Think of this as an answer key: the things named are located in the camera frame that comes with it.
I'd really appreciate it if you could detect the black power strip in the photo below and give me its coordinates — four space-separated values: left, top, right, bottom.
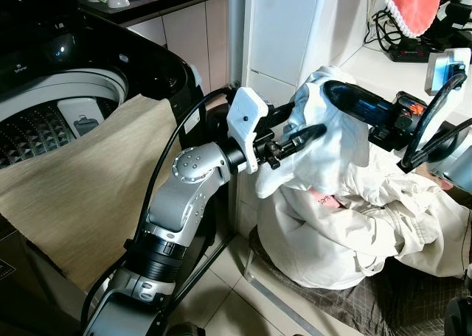
383 45 445 63

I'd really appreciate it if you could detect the tall white appliance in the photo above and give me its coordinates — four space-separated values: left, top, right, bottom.
243 0 334 110

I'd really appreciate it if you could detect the cream white jacket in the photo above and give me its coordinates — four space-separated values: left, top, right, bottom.
254 66 472 290

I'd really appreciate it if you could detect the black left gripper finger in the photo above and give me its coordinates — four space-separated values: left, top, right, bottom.
288 133 326 159
284 123 328 147

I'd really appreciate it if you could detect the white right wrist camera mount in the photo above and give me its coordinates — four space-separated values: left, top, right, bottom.
425 48 472 98

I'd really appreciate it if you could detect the white cabinet with dark counter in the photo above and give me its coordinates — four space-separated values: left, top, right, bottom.
77 0 232 95

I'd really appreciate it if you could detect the red towel with white trim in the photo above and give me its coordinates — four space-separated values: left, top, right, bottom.
368 0 446 37

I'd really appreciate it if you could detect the beige woven cloth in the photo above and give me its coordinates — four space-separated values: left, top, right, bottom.
0 95 187 293

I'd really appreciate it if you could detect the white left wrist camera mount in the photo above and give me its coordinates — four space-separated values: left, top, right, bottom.
226 87 271 175

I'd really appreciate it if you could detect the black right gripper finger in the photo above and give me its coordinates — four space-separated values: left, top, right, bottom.
323 80 385 124

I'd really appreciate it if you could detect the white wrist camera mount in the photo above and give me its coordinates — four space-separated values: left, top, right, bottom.
226 87 271 175
425 48 472 98

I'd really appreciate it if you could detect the grey upright pipe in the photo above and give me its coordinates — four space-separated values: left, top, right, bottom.
227 0 249 88

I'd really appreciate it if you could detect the black top-loading washing machine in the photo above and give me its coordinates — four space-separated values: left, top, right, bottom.
0 0 216 176

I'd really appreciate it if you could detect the black plugs and cable tangle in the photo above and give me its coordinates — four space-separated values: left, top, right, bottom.
371 0 472 57

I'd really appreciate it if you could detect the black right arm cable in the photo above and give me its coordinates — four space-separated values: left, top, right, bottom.
398 69 472 172

